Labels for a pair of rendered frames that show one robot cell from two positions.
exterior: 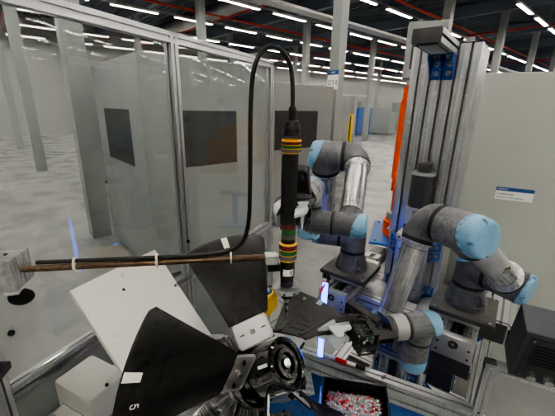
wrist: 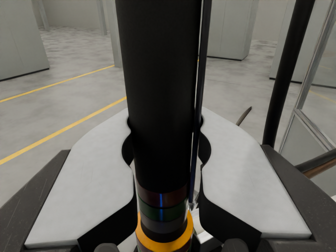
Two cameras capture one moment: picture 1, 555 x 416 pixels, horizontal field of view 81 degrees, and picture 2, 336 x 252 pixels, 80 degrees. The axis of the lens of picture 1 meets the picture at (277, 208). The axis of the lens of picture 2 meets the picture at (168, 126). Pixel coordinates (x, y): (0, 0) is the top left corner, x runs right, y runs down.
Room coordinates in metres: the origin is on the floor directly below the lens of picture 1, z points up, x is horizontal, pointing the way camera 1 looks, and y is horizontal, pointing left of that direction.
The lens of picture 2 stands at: (0.80, -0.05, 1.61)
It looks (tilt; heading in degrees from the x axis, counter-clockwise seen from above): 31 degrees down; 163
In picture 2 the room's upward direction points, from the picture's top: straight up
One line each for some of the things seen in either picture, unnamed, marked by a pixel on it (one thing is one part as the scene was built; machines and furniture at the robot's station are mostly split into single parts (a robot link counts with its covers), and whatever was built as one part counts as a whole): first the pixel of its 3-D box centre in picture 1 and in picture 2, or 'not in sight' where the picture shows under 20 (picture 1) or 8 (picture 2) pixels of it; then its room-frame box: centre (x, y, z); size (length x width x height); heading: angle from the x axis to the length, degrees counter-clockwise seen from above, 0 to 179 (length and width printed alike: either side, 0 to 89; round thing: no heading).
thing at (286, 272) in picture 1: (289, 210); not in sight; (0.71, -0.03, 1.55); 0.04 x 0.04 x 0.46
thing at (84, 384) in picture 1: (88, 393); not in sight; (0.79, 0.58, 0.91); 0.17 x 0.16 x 0.11; 64
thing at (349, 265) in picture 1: (352, 257); not in sight; (1.43, -0.37, 1.09); 0.15 x 0.15 x 0.10
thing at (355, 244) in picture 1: (352, 234); not in sight; (1.43, -0.36, 1.20); 0.13 x 0.12 x 0.14; 74
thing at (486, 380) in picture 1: (484, 386); not in sight; (0.80, -0.66, 0.96); 0.03 x 0.03 x 0.20; 64
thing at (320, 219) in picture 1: (314, 221); not in sight; (0.97, -0.12, 1.43); 0.11 x 0.08 x 0.11; 74
